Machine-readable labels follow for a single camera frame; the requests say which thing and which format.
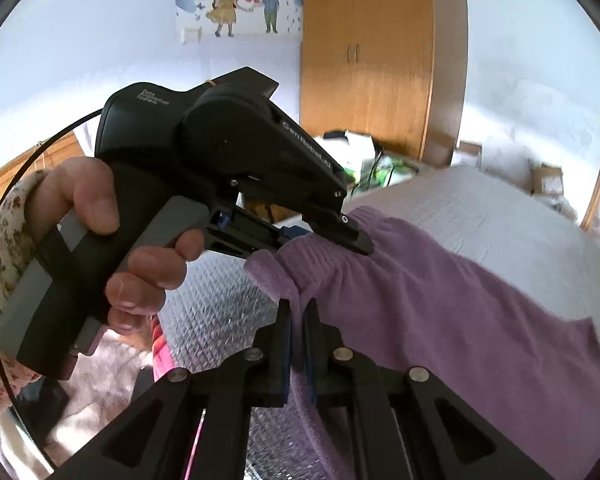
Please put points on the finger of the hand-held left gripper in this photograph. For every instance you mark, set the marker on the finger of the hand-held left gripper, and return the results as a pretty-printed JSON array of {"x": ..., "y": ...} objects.
[
  {"x": 345, "y": 230},
  {"x": 245, "y": 237}
]

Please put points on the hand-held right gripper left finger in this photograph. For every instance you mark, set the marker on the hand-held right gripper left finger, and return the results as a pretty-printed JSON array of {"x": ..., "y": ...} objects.
[{"x": 285, "y": 360}]

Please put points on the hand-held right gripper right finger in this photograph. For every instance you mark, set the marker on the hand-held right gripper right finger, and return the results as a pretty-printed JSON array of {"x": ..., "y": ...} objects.
[{"x": 310, "y": 360}]

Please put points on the purple knit sweater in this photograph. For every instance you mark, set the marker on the purple knit sweater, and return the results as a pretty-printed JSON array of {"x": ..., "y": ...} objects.
[{"x": 430, "y": 300}]

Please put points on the person's left forearm floral sleeve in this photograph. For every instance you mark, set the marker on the person's left forearm floral sleeve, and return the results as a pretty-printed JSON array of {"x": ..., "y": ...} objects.
[{"x": 5, "y": 240}]

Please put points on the person's left hand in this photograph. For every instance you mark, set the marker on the person's left hand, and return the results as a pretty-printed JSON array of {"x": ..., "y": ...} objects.
[{"x": 85, "y": 195}]

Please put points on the green printed packets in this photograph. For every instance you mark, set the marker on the green printed packets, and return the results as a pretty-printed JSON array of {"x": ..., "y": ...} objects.
[{"x": 380, "y": 175}]

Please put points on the colourful patterned bed sheet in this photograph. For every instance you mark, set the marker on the colourful patterned bed sheet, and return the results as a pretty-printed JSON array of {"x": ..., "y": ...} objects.
[{"x": 162, "y": 350}]

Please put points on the small white box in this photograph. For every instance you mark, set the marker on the small white box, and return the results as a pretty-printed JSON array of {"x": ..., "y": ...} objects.
[{"x": 470, "y": 155}]

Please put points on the wooden wardrobe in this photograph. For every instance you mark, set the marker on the wooden wardrobe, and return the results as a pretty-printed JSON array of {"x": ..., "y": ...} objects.
[{"x": 370, "y": 60}]

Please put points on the wooden headboard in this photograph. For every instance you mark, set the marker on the wooden headboard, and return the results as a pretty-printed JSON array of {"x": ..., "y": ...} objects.
[{"x": 25, "y": 165}]

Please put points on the brown cardboard box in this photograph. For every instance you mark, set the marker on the brown cardboard box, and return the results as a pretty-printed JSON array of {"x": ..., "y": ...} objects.
[{"x": 547, "y": 180}]

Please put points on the white wall switch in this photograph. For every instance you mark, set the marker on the white wall switch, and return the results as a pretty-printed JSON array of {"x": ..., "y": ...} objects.
[{"x": 192, "y": 36}]

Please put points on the cartoon children wall poster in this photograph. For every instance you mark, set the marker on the cartoon children wall poster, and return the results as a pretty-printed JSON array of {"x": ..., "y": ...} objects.
[{"x": 225, "y": 0}]

